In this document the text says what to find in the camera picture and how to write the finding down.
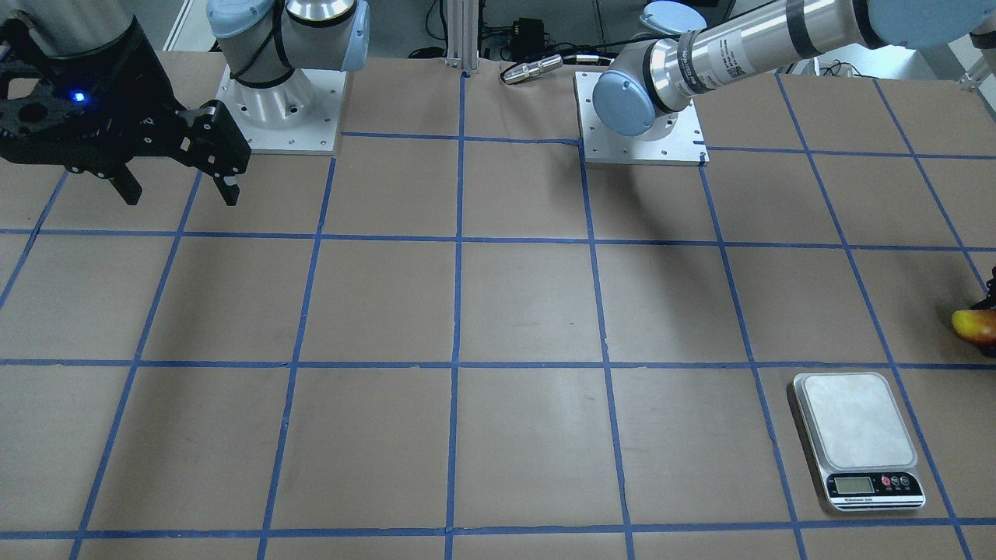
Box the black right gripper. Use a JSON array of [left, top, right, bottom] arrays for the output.
[[1, 17, 251, 207]]

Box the red yellow mango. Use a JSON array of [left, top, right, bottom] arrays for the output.
[[951, 310, 995, 348]]

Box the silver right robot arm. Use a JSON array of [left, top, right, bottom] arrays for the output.
[[2, 1, 370, 206]]

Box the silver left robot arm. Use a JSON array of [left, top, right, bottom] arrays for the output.
[[591, 1, 994, 137]]

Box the silver cylindrical metal connector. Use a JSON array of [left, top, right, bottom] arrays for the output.
[[500, 54, 563, 86]]

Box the black power adapter box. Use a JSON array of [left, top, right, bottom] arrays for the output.
[[510, 17, 545, 49]]

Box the silver digital kitchen scale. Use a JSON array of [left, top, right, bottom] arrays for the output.
[[791, 372, 926, 513]]

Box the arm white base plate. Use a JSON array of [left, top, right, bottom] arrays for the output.
[[216, 68, 351, 156], [575, 72, 710, 166]]

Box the aluminium profile post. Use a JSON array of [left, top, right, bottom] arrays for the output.
[[441, 1, 481, 77]]

